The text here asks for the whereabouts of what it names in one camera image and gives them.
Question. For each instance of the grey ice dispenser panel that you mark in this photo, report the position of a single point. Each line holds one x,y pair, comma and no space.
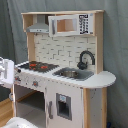
63,106

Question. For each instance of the grey toy sink basin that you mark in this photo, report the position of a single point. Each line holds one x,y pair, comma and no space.
74,74

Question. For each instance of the white wooden toy kitchen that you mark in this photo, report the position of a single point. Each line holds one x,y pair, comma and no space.
63,51

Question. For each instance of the white cupboard door grey handle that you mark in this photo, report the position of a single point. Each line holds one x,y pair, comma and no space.
52,119

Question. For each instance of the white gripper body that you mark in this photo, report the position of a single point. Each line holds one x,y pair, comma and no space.
6,72

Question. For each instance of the black stovetop red burners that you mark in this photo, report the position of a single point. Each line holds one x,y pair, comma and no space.
38,66

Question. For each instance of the grey stove knob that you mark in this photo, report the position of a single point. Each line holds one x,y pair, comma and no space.
35,83
17,78

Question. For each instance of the black toy faucet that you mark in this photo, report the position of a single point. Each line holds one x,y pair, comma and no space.
83,64

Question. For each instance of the white microwave door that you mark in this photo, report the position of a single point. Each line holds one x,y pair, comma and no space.
68,25

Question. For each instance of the right grey stove knob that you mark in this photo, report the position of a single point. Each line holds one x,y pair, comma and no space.
35,83

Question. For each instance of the left grey stove knob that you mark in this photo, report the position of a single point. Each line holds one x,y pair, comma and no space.
17,78

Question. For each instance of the grey range hood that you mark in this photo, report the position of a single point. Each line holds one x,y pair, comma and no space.
39,25

